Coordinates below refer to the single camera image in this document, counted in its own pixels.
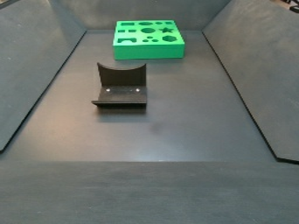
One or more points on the black curved holder stand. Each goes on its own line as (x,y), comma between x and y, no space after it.
(121,86)

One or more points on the green shape sorter block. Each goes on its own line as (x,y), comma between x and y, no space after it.
(147,39)

